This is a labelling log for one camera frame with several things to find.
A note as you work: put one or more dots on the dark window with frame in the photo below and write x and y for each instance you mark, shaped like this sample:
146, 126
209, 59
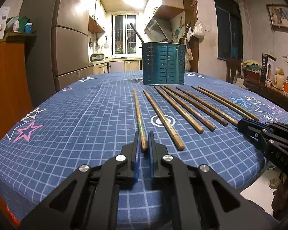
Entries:
229, 30

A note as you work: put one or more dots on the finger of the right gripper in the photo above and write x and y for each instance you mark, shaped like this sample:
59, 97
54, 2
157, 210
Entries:
250, 125
259, 134

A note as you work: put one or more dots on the wooden chair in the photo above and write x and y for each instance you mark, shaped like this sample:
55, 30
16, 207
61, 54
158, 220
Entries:
233, 66

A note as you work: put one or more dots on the white plastic bag hanging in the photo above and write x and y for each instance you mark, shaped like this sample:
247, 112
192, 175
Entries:
198, 30

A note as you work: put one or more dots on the silver refrigerator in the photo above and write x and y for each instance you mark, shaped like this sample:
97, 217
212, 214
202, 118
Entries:
58, 54

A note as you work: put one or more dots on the kitchen window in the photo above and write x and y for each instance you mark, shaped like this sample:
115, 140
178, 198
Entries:
124, 39

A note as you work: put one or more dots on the framed elephant picture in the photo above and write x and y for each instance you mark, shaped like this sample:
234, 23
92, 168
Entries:
278, 15

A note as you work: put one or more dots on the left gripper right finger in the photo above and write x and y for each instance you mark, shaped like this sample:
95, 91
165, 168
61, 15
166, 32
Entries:
176, 180

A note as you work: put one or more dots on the blue perforated utensil holder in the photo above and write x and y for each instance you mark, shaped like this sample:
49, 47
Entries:
163, 63

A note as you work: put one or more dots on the wooden chopstick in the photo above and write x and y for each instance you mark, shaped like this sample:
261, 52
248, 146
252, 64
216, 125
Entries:
208, 105
173, 134
231, 103
192, 111
198, 105
181, 111
144, 147
222, 102

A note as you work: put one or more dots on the black product box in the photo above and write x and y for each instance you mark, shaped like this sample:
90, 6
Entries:
268, 69

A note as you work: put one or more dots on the range hood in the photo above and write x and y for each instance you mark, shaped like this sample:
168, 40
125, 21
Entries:
159, 30

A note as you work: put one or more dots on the orange wooden cabinet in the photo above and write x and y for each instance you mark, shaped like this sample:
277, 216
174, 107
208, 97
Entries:
15, 100

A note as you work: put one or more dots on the blue star-patterned tablecloth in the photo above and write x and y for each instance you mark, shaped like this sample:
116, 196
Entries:
89, 121

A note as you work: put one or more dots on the dark wooden side table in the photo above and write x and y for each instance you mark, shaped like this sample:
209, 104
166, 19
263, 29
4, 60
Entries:
278, 97

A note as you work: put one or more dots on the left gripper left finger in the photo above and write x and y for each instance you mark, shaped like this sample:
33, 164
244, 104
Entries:
119, 171

